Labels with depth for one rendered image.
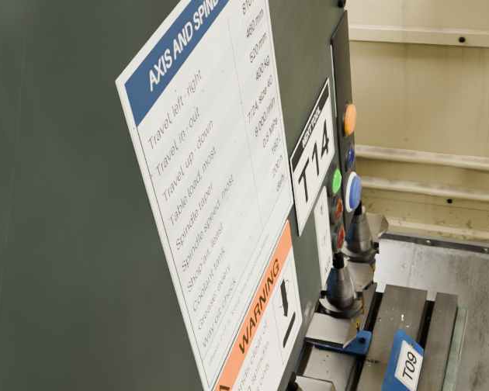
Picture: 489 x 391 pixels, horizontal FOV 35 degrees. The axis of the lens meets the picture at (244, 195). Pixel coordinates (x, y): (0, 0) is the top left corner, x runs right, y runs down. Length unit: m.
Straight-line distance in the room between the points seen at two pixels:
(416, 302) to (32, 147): 1.33
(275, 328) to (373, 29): 0.95
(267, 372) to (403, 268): 1.20
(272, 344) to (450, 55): 0.98
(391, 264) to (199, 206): 1.36
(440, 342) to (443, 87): 0.47
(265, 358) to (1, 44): 0.33
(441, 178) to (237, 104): 1.22
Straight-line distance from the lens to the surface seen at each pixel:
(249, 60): 0.42
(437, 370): 1.45
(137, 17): 0.30
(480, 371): 1.64
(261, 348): 0.50
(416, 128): 1.53
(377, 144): 1.57
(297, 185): 0.53
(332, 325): 1.10
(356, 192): 0.68
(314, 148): 0.56
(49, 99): 0.26
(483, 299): 1.68
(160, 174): 0.33
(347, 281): 1.08
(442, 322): 1.52
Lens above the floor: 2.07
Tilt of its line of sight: 40 degrees down
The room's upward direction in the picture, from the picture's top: 10 degrees counter-clockwise
